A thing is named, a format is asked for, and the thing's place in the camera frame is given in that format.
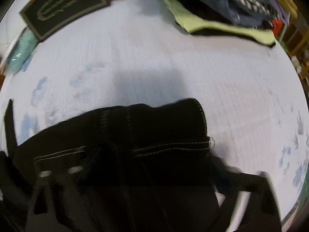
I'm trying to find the black jeans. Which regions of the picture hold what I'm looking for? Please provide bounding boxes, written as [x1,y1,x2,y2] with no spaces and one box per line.
[1,98,223,231]

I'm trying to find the stack of folded clothes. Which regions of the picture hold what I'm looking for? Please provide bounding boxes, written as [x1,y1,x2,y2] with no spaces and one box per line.
[164,0,298,48]

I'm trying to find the teal bagged pillow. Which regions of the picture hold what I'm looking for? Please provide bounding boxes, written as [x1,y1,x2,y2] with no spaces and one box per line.
[5,27,39,75]

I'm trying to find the black gift box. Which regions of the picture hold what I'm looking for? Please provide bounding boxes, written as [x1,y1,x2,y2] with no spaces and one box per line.
[20,0,111,42]

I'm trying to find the floral white bed sheet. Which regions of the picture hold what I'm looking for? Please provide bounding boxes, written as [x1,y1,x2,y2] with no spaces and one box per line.
[1,0,308,217]

